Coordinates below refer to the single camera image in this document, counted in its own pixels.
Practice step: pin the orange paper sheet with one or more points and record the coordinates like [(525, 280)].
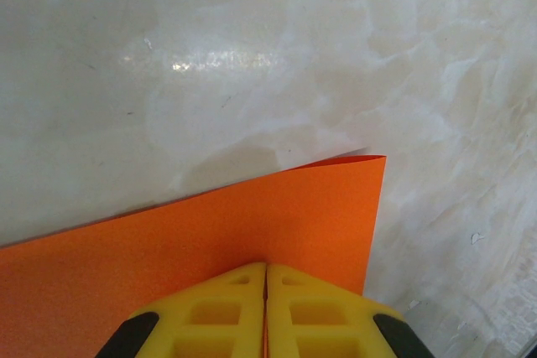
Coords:
[(168, 240)]

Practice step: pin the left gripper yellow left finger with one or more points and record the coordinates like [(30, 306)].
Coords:
[(210, 320)]

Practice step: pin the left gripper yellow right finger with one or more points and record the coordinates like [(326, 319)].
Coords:
[(327, 320)]

